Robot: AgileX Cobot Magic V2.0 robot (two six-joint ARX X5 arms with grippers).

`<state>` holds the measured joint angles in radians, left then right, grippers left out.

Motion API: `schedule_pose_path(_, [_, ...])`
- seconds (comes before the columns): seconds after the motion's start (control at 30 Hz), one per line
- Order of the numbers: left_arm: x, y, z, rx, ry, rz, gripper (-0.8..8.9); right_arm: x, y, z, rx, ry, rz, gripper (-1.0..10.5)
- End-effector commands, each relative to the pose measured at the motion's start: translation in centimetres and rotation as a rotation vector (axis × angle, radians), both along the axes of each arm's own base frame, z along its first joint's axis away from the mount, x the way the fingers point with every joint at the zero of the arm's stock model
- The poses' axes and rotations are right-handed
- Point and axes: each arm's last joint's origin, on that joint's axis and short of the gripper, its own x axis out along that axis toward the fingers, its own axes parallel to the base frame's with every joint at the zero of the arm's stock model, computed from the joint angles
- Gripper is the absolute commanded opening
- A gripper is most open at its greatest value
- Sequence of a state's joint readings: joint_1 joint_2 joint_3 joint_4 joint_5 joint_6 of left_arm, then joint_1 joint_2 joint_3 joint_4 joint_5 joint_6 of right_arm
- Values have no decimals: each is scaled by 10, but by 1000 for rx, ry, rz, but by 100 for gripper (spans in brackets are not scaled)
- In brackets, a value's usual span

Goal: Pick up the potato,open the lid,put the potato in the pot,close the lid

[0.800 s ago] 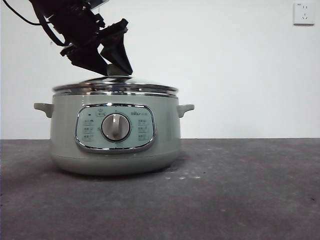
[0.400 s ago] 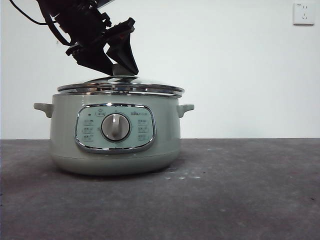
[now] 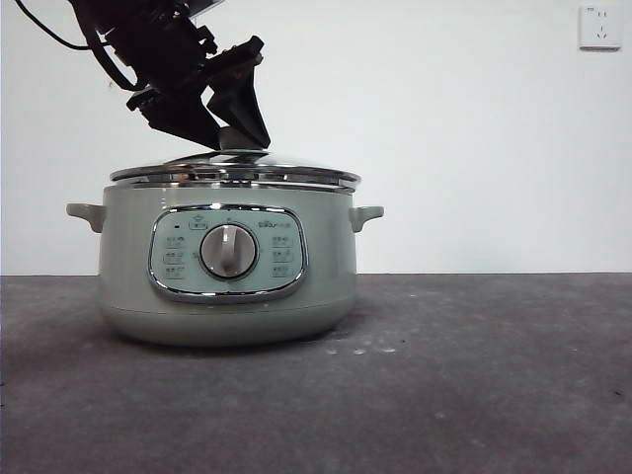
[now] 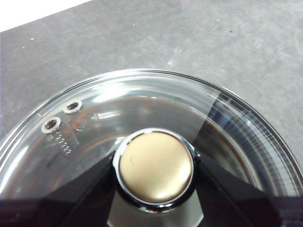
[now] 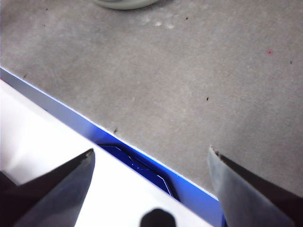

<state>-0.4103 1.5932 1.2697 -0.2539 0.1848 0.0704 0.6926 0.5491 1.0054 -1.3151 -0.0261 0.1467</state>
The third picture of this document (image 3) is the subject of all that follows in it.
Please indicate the glass lid with green knob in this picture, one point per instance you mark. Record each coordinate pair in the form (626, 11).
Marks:
(296, 170)

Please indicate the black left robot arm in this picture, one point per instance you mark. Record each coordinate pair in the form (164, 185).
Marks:
(118, 15)

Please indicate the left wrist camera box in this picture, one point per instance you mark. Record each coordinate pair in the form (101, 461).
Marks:
(205, 5)

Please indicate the pale green electric pot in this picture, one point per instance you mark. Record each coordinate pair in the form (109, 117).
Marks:
(128, 276)

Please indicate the white wall socket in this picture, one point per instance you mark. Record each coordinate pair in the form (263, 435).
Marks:
(600, 27)

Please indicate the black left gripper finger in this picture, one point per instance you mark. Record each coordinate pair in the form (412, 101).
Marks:
(242, 108)
(187, 123)

